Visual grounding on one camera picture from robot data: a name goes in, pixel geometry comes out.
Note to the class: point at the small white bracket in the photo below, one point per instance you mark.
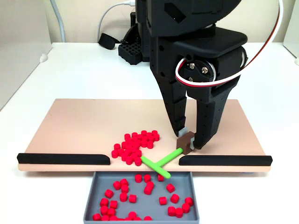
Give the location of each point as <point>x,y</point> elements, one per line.
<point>297,61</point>
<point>43,58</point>

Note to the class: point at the white wall pipe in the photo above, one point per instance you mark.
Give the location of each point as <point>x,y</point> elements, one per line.
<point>61,25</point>

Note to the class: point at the white side panel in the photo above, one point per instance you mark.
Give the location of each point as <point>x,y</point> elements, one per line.
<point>293,28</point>
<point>18,58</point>

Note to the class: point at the grey tray container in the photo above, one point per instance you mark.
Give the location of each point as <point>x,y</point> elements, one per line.
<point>149,205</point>

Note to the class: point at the black table clamp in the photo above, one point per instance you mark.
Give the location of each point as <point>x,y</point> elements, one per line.
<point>129,35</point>

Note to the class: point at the pink flat board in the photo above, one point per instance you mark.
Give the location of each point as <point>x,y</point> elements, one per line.
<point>93,121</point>

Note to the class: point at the green T-shaped pusher tool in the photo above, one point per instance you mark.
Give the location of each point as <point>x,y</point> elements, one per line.
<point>170,156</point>

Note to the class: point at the black foam rail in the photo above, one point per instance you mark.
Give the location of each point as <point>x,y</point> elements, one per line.
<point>229,160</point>
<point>58,159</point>

